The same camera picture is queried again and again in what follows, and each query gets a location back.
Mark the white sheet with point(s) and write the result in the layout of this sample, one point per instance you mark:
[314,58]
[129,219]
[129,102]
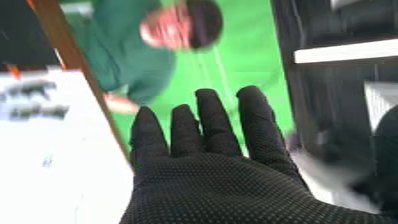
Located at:
[54,173]

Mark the person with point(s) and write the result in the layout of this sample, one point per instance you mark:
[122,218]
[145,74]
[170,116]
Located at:
[127,50]

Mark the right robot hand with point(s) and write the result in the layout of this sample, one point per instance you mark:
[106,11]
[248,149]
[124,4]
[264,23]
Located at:
[214,186]

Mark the dark mat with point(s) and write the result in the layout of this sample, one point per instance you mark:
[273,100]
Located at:
[21,36]

